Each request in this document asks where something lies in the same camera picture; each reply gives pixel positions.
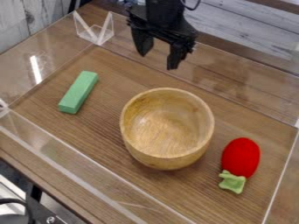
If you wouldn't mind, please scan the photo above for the green rectangular block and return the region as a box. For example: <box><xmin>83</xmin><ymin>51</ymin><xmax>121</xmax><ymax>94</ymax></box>
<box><xmin>59</xmin><ymin>71</ymin><xmax>99</xmax><ymax>114</ymax></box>

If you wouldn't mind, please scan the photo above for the red plush strawberry toy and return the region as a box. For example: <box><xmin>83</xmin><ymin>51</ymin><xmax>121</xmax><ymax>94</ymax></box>
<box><xmin>219</xmin><ymin>137</ymin><xmax>260</xmax><ymax>194</ymax></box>

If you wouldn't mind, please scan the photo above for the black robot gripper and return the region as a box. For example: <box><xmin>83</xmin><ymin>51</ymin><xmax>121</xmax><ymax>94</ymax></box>
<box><xmin>127</xmin><ymin>0</ymin><xmax>199</xmax><ymax>70</ymax></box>

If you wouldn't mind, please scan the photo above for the black cable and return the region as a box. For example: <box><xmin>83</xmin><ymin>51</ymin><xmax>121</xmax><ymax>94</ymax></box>
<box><xmin>0</xmin><ymin>198</ymin><xmax>29</xmax><ymax>217</ymax></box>

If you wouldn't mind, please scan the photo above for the black table leg clamp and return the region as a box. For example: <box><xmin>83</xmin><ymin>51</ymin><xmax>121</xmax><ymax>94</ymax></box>
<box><xmin>25</xmin><ymin>184</ymin><xmax>68</xmax><ymax>224</ymax></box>

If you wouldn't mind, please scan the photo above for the clear acrylic tray wall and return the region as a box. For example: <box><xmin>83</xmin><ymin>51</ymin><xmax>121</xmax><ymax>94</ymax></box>
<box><xmin>0</xmin><ymin>99</ymin><xmax>195</xmax><ymax>224</ymax></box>

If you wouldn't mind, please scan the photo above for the brown wooden bowl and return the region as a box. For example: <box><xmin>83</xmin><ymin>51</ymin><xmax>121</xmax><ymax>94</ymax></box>
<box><xmin>119</xmin><ymin>87</ymin><xmax>215</xmax><ymax>171</ymax></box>

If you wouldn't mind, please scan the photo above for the clear acrylic corner bracket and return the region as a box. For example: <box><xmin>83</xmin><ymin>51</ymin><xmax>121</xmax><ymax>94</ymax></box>
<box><xmin>72</xmin><ymin>11</ymin><xmax>115</xmax><ymax>46</ymax></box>

